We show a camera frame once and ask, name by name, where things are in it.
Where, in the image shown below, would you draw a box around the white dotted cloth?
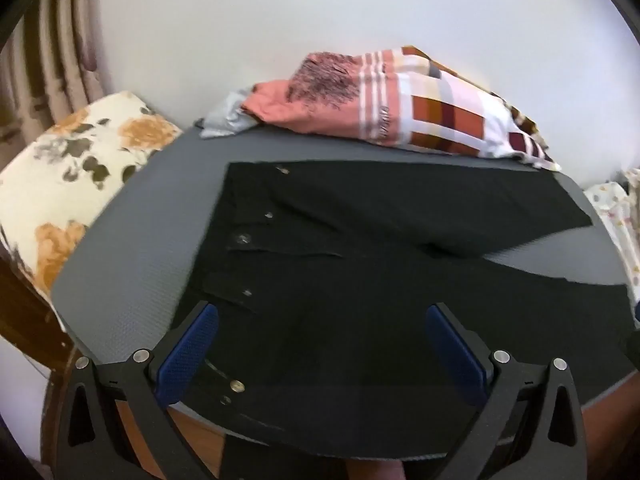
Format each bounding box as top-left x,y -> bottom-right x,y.
582,167 -> 640,306

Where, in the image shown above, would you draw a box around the black pants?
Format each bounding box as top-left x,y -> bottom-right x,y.
170,160 -> 640,461

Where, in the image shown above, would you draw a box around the light grey cloth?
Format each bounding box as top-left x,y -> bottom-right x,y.
200,87 -> 263,139

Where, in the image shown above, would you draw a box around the beige patterned curtain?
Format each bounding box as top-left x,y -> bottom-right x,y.
0,0 -> 108,133

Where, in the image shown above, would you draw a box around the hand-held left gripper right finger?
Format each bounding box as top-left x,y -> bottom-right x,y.
424,302 -> 587,480

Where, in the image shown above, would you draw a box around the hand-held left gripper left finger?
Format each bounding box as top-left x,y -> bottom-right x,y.
56,301 -> 226,480

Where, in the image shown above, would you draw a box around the floral pillow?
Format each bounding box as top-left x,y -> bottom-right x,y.
0,91 -> 183,306

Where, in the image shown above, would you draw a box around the grey textured mat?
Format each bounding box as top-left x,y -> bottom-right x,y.
50,127 -> 640,461

